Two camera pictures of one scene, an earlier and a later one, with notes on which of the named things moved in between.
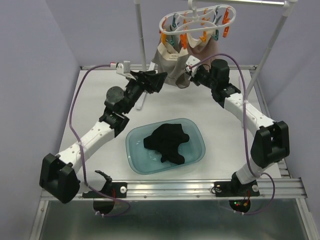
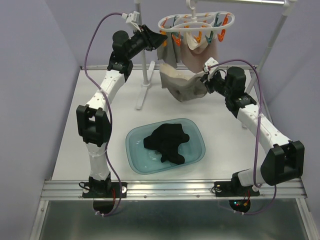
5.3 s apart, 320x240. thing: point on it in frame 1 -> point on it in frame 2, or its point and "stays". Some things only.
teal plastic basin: [144, 160] stays
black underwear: [167, 139] stays
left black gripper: [144, 81] -> [148, 38]
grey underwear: [171, 59] -> [184, 87]
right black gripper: [197, 77] -> [210, 83]
